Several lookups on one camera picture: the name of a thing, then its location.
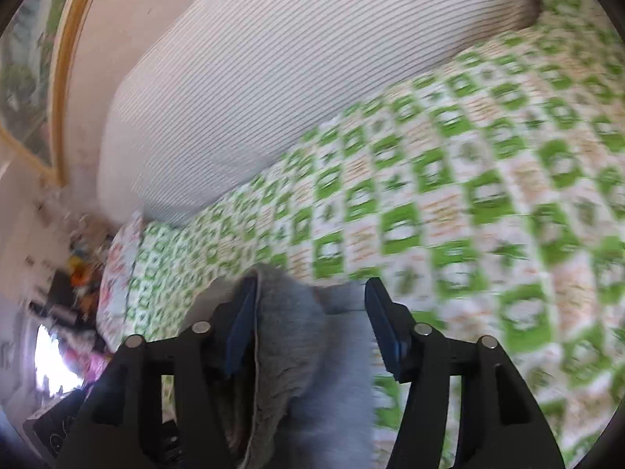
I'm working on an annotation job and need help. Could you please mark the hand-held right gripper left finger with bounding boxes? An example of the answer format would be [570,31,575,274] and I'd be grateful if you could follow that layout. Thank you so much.
[56,276,259,469]

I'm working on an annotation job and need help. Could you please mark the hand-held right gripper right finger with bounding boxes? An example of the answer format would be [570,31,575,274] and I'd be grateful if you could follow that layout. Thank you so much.
[365,277,567,469]

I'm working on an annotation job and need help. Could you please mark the grey pants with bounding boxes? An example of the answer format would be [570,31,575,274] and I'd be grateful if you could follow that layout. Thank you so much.
[183,263,377,469]

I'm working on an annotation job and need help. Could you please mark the green frog print quilt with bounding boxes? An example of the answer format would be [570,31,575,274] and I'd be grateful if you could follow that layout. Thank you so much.
[129,0,625,469]

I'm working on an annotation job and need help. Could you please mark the colourful clutter pile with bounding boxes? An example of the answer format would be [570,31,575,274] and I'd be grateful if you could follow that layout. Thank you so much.
[29,220,112,333]

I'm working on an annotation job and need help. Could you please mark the bright window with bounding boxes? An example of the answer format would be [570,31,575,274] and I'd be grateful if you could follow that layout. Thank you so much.
[35,326,83,397]

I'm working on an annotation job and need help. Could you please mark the black flat device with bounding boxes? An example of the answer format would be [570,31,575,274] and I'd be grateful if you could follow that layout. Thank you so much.
[24,391,98,461]

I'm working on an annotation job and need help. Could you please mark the white striped bolster pillow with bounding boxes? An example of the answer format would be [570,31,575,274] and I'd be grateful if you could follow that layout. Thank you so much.
[98,0,543,228]

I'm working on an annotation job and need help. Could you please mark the gold framed wall picture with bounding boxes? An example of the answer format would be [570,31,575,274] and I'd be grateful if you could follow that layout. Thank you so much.
[0,0,109,186]

